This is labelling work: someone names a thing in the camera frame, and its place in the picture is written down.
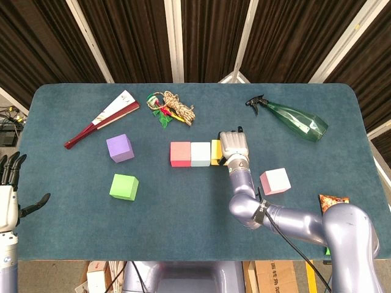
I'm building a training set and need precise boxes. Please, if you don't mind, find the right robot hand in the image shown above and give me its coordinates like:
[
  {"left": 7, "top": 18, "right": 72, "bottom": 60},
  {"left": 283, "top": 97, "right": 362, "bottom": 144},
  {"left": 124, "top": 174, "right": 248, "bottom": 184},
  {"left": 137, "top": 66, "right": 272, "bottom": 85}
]
[{"left": 218, "top": 126, "right": 250, "bottom": 167}]

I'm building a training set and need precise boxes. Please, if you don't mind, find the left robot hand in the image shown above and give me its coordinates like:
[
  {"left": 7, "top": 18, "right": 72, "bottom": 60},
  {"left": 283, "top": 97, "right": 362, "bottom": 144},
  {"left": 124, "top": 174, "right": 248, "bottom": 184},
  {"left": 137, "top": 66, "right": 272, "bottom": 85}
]
[{"left": 0, "top": 151, "right": 51, "bottom": 233}]

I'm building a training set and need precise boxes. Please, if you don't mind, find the yellow foam cube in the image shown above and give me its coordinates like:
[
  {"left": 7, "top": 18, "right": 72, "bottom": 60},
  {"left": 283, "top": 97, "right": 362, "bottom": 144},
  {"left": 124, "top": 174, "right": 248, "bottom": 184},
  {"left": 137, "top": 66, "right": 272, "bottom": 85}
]
[{"left": 210, "top": 139, "right": 228, "bottom": 168}]

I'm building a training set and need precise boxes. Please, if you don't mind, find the red foam cube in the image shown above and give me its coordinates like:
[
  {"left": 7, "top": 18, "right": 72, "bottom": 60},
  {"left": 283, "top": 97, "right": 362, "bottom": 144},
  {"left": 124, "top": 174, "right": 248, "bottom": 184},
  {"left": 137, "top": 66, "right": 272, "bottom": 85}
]
[{"left": 169, "top": 141, "right": 192, "bottom": 168}]

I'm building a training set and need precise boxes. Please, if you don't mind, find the pink foam cube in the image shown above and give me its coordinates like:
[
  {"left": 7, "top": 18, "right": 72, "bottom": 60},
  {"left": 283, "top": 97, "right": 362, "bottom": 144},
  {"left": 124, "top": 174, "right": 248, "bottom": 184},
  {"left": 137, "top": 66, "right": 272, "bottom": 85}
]
[{"left": 259, "top": 167, "right": 291, "bottom": 196}]

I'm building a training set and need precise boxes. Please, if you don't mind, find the light blue foam cube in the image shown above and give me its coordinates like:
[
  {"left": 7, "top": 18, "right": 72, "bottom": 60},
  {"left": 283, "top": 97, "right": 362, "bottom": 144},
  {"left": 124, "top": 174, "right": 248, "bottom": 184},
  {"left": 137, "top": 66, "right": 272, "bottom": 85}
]
[{"left": 190, "top": 142, "right": 212, "bottom": 168}]

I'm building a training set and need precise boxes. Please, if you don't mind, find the green plastic spray bottle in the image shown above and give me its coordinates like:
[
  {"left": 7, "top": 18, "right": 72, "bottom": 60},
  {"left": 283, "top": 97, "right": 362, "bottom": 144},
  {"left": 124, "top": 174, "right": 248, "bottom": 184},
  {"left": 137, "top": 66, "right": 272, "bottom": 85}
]
[{"left": 244, "top": 93, "right": 329, "bottom": 143}]

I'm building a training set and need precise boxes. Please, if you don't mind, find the black electronics box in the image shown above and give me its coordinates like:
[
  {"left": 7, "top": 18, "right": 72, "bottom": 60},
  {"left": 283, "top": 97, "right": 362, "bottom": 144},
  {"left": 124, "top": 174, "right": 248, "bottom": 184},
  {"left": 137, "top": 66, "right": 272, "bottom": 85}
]
[{"left": 0, "top": 129, "right": 16, "bottom": 147}]

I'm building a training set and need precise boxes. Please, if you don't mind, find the colourful feather toy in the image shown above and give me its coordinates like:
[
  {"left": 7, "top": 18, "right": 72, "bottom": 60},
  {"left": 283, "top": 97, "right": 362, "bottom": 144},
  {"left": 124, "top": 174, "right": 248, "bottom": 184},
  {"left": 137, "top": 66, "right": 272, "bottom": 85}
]
[{"left": 145, "top": 93, "right": 184, "bottom": 131}]

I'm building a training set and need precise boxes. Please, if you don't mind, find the blue felt table cloth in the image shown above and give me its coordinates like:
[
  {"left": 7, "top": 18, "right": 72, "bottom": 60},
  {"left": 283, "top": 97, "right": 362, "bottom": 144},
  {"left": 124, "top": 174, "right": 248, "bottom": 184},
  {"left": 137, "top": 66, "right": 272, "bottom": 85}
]
[{"left": 0, "top": 82, "right": 391, "bottom": 262}]

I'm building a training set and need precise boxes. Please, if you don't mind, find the snack packet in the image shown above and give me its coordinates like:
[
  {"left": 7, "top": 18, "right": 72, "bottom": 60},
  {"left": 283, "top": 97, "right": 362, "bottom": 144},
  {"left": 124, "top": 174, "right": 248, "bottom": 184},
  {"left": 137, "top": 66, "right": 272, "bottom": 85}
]
[{"left": 318, "top": 194, "right": 350, "bottom": 256}]

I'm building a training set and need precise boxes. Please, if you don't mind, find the white cardboard box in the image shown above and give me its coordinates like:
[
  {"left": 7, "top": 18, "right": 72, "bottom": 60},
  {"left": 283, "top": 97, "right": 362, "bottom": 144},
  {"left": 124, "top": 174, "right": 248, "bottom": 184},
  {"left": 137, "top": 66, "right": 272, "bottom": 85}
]
[{"left": 86, "top": 261, "right": 108, "bottom": 293}]

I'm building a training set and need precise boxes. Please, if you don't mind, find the purple foam cube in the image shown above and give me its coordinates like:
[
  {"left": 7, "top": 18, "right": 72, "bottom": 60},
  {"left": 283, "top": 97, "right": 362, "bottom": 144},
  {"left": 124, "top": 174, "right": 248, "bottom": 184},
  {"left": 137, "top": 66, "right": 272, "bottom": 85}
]
[{"left": 106, "top": 133, "right": 135, "bottom": 164}]

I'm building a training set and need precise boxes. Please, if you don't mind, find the green foam cube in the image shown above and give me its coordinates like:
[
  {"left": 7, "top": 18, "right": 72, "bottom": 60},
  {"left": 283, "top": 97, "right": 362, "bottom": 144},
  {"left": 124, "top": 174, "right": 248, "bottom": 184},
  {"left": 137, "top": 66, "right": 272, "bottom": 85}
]
[{"left": 109, "top": 173, "right": 139, "bottom": 201}]

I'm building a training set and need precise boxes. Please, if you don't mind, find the folded red paper fan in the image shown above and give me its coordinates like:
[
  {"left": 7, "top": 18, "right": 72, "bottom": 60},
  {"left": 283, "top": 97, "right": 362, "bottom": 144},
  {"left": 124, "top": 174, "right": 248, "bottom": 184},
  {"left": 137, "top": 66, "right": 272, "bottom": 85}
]
[{"left": 63, "top": 89, "right": 141, "bottom": 150}]

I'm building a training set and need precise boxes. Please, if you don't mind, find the brown cardboard box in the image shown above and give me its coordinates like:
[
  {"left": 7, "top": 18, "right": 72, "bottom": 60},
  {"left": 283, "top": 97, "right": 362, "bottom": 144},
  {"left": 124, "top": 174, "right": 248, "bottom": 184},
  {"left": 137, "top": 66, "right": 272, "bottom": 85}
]
[{"left": 243, "top": 261, "right": 299, "bottom": 293}]

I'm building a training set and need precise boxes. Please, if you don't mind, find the grey-blue robot torso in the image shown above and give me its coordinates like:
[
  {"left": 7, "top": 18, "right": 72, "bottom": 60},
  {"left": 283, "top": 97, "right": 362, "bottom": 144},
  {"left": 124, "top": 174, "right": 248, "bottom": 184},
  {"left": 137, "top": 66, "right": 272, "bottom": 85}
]
[{"left": 122, "top": 261, "right": 245, "bottom": 293}]

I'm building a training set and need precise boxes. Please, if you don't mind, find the dark brown curtain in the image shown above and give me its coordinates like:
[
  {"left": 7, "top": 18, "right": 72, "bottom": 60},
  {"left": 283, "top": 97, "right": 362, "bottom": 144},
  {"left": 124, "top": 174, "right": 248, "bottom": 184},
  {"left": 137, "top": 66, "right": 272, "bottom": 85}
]
[{"left": 0, "top": 0, "right": 391, "bottom": 135}]

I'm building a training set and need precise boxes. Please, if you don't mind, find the coiled beige rope bundle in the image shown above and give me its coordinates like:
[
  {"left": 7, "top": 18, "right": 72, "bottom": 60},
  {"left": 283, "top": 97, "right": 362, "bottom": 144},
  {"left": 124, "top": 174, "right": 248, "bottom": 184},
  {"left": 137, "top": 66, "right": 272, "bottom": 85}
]
[{"left": 163, "top": 90, "right": 196, "bottom": 126}]

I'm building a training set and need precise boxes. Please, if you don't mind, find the white partition frame post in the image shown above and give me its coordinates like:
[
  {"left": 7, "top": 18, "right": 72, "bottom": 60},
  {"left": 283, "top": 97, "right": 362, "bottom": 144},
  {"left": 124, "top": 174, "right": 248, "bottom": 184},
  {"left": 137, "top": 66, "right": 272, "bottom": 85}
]
[
  {"left": 65, "top": 0, "right": 115, "bottom": 84},
  {"left": 366, "top": 120, "right": 391, "bottom": 184},
  {"left": 0, "top": 86, "right": 30, "bottom": 116},
  {"left": 308, "top": 0, "right": 383, "bottom": 84},
  {"left": 164, "top": 0, "right": 186, "bottom": 84},
  {"left": 217, "top": 0, "right": 260, "bottom": 84}
]

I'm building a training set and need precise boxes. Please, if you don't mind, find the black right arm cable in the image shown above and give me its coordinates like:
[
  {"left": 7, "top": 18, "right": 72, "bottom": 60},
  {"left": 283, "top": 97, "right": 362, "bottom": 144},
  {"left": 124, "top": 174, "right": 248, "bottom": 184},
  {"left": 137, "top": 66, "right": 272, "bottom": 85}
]
[{"left": 256, "top": 186, "right": 332, "bottom": 293}]

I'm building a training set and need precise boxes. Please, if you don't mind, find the black torso cable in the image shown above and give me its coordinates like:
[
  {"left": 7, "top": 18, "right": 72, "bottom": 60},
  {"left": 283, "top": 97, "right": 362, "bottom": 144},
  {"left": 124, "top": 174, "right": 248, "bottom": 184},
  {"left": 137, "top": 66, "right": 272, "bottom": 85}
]
[{"left": 131, "top": 261, "right": 144, "bottom": 293}]

